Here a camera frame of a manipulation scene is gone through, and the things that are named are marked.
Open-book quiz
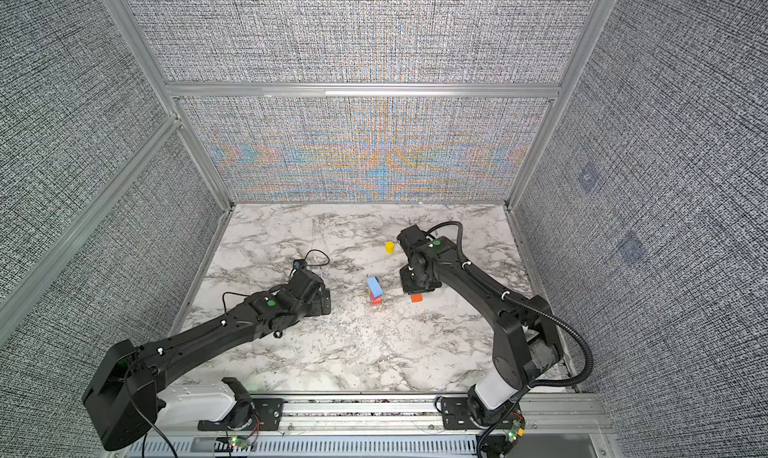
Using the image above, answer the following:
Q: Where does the light blue wood block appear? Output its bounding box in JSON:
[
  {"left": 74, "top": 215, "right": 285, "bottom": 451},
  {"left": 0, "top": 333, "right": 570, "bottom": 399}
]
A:
[{"left": 366, "top": 277, "right": 383, "bottom": 299}]

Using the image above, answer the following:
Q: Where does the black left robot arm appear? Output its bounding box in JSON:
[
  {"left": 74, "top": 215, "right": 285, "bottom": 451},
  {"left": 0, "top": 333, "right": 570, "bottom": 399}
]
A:
[{"left": 82, "top": 285, "right": 331, "bottom": 451}]

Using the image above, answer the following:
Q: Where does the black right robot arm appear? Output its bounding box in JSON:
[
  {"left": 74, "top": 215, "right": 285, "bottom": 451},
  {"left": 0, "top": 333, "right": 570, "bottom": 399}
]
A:
[{"left": 398, "top": 238, "right": 563, "bottom": 427}]

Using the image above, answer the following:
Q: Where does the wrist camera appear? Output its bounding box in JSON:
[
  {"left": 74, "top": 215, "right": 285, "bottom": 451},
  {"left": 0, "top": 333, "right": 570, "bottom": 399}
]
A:
[
  {"left": 397, "top": 225, "right": 434, "bottom": 264},
  {"left": 288, "top": 259, "right": 328, "bottom": 303}
]

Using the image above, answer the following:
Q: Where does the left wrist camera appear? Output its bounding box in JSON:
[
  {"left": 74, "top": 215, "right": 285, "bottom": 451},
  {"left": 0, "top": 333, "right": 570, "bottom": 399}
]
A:
[{"left": 288, "top": 259, "right": 328, "bottom": 303}]

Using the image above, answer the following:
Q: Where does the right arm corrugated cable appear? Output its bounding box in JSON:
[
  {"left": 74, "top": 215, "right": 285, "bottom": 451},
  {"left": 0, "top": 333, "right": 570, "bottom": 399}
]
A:
[{"left": 425, "top": 220, "right": 595, "bottom": 453}]

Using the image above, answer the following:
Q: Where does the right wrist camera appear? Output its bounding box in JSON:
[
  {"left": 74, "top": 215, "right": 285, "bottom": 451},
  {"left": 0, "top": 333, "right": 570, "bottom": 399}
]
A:
[{"left": 397, "top": 225, "right": 434, "bottom": 264}]

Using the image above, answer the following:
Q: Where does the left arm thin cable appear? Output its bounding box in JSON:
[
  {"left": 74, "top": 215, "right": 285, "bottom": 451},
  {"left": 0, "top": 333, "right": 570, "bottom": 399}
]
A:
[{"left": 128, "top": 249, "right": 331, "bottom": 458}]

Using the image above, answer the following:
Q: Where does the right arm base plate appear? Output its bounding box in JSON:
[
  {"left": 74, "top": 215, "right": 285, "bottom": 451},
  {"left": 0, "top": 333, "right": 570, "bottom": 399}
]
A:
[{"left": 436, "top": 396, "right": 481, "bottom": 431}]

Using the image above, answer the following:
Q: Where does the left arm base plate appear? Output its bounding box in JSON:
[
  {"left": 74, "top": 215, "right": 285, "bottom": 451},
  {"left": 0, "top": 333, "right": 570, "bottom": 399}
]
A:
[{"left": 197, "top": 398, "right": 285, "bottom": 432}]

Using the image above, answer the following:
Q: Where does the aluminium front rail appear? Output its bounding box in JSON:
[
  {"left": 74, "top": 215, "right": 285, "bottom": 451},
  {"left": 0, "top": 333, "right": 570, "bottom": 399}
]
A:
[{"left": 157, "top": 386, "right": 615, "bottom": 435}]

